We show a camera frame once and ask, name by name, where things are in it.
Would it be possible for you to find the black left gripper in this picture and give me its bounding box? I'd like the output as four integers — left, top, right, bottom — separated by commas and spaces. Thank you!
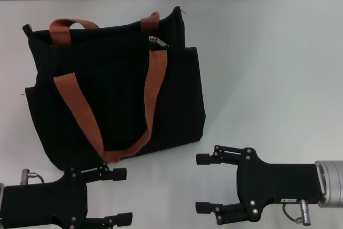
2, 161, 133, 229

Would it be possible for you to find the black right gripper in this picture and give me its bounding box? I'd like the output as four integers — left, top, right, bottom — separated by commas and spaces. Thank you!
195, 145, 325, 226

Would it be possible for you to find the black bag with orange handles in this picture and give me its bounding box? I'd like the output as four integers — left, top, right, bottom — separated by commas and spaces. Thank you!
20, 5, 206, 172

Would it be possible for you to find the silver zipper pull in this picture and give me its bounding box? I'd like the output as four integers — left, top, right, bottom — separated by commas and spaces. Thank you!
148, 35, 170, 48

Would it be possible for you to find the left gripper grey cable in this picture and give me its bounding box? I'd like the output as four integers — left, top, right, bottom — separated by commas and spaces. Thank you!
20, 168, 46, 187

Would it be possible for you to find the gripper grey cable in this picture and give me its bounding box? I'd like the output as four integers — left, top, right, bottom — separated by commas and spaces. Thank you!
20, 168, 46, 187
282, 199, 314, 226

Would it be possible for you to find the right gripper grey cable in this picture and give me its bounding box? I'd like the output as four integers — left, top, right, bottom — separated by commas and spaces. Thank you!
282, 199, 314, 226

